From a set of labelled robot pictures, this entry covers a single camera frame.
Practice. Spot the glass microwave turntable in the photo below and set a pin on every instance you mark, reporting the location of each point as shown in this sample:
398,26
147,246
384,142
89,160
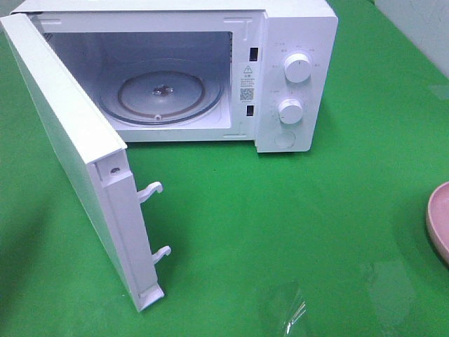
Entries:
159,98

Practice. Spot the white microwave oven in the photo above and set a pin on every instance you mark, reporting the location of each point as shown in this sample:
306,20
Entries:
240,44

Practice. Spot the white microwave door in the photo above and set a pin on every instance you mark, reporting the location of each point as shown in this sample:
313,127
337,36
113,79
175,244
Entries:
94,158

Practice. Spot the pink round plate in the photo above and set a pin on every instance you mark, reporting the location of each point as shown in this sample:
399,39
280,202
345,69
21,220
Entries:
437,220

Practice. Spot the white round knob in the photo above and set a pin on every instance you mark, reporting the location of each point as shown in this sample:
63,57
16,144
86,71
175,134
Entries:
297,67
290,111

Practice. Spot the clear tape patch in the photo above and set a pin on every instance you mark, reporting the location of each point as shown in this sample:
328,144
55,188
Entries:
282,310
390,290
440,91

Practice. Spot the round white door button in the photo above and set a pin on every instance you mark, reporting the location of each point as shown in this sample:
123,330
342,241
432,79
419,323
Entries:
284,140

